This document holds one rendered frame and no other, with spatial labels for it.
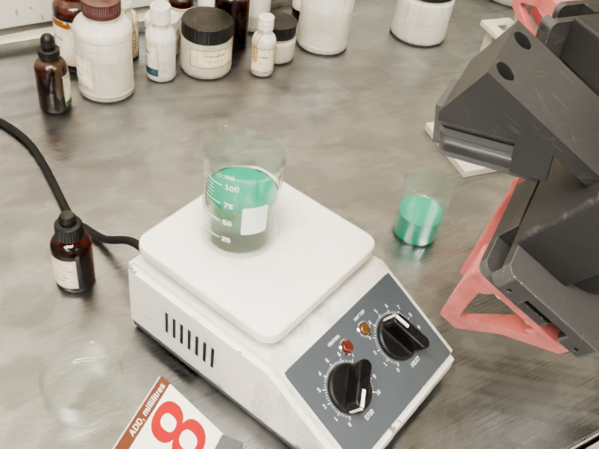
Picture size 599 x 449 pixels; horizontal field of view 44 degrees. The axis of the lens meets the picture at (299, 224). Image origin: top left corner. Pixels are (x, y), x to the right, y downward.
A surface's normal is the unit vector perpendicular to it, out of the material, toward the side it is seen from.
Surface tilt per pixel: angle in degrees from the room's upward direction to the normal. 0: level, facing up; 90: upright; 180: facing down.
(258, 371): 90
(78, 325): 0
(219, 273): 0
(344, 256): 0
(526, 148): 98
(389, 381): 30
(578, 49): 91
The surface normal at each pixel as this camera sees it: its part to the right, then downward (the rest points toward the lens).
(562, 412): 0.11, -0.72
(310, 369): 0.49, -0.37
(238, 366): -0.62, 0.49
